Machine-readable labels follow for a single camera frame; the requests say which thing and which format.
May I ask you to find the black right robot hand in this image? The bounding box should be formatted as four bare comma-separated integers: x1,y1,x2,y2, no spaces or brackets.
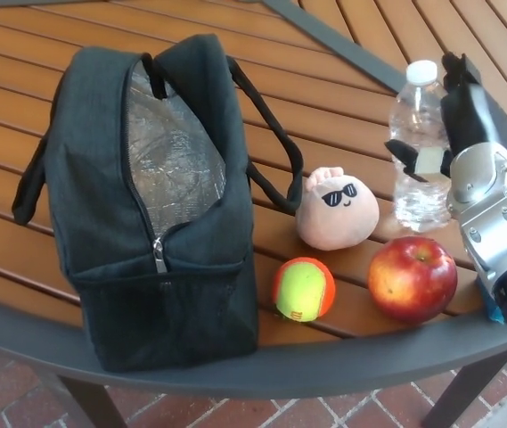
384,52,503,183

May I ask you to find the clear plastic water bottle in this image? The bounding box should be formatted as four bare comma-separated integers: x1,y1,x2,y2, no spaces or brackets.
388,60,454,234

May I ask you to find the red apple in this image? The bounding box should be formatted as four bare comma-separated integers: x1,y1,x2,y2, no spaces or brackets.
367,236,459,325

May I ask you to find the blue foil-wrapped cube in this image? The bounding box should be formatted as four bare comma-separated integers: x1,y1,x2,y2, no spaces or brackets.
478,276,507,323

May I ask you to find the yellow orange tennis ball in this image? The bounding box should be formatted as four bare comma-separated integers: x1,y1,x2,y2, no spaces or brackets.
272,257,337,322

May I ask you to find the black insulated lunch bag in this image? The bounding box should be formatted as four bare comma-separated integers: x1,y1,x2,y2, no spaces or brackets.
11,34,304,372

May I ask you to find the peach dumpling plush with sunglasses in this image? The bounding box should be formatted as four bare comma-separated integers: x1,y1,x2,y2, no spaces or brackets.
296,166,380,250

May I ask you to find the dark metal table leg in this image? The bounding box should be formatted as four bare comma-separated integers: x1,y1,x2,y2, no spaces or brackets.
38,369,112,428
433,351,507,428

